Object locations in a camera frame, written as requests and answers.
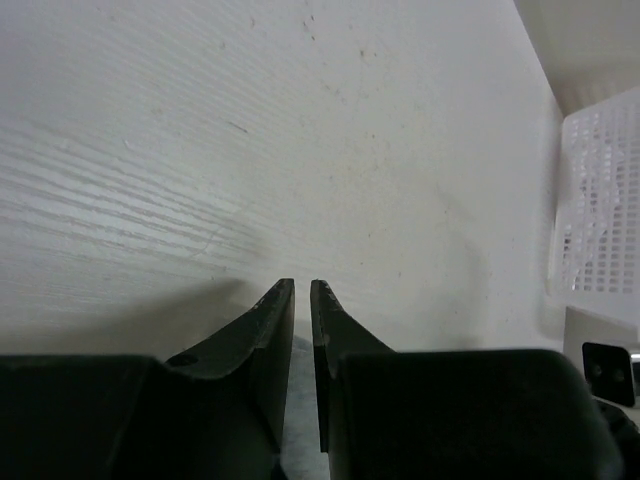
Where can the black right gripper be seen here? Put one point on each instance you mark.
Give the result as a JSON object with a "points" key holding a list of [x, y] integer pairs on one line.
{"points": [[612, 373]]}

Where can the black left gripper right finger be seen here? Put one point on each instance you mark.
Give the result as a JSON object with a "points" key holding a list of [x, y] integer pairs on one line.
{"points": [[476, 414]]}

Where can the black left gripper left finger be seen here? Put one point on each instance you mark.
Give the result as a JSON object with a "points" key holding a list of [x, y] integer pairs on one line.
{"points": [[213, 411]]}

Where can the white perforated plastic basket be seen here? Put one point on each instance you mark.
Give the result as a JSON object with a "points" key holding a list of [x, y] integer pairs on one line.
{"points": [[596, 233]]}

